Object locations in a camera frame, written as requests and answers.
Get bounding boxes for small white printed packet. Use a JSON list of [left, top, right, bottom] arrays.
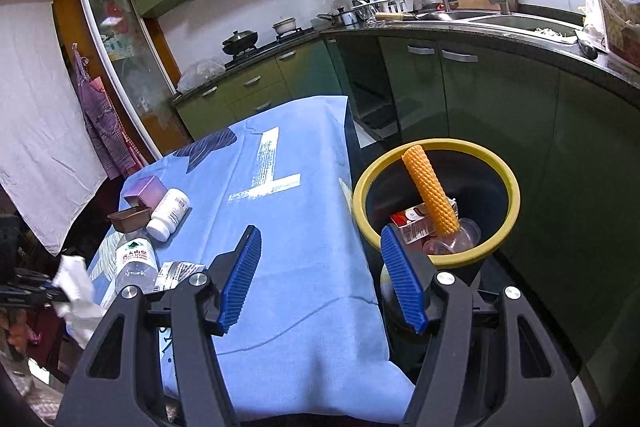
[[152, 260, 207, 294]]

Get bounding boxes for clear plastic cup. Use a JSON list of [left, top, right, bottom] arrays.
[[422, 237, 461, 256], [450, 218, 482, 253]]

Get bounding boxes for clear bag brown contents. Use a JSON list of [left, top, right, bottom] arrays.
[[582, 0, 640, 68]]

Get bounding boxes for black wok with lid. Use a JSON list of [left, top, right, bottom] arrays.
[[221, 29, 261, 56]]

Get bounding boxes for blue star print tablecloth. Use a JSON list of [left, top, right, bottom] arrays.
[[87, 94, 416, 423]]

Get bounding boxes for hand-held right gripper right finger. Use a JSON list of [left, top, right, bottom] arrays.
[[380, 225, 586, 427]]

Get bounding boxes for steel saucepan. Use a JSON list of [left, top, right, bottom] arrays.
[[316, 7, 358, 28]]

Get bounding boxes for purple checked apron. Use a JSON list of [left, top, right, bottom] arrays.
[[70, 43, 146, 180]]

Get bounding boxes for black gas stove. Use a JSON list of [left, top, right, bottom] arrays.
[[222, 29, 321, 68]]

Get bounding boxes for black bin yellow rim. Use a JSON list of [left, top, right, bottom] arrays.
[[352, 138, 521, 303]]

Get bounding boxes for red drink can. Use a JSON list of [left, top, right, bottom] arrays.
[[390, 201, 458, 244]]

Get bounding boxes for dark green base cabinet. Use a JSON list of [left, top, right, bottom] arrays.
[[322, 32, 640, 398]]

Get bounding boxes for frosted glass sliding door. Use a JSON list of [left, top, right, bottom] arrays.
[[74, 0, 193, 168]]

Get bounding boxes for steel kitchen sink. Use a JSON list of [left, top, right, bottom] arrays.
[[420, 9, 583, 42]]

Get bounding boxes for clear plastic bag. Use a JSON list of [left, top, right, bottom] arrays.
[[177, 61, 226, 92]]

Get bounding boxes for light green base cabinet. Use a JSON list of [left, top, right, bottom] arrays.
[[172, 39, 351, 142]]

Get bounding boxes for white pill bottle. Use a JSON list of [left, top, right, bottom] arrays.
[[146, 188, 191, 242]]

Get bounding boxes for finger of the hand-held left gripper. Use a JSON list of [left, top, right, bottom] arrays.
[[0, 282, 68, 307]]

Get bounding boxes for pink cardboard box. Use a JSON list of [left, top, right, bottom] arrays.
[[121, 175, 168, 214]]

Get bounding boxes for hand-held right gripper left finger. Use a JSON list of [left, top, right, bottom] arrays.
[[55, 225, 263, 427]]

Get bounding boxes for wooden handled knife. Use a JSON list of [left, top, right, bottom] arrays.
[[374, 11, 436, 22]]

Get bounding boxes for white paper towel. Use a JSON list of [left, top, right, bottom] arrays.
[[52, 255, 108, 350]]

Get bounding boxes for white hanging sheet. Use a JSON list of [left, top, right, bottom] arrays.
[[0, 0, 108, 258]]

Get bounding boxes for brown plastic tray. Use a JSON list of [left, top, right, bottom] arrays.
[[107, 204, 153, 233]]

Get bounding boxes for clear plastic water bottle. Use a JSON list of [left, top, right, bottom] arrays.
[[115, 232, 160, 295]]

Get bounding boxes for orange corn cob toy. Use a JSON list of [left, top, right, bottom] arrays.
[[401, 145, 461, 236]]

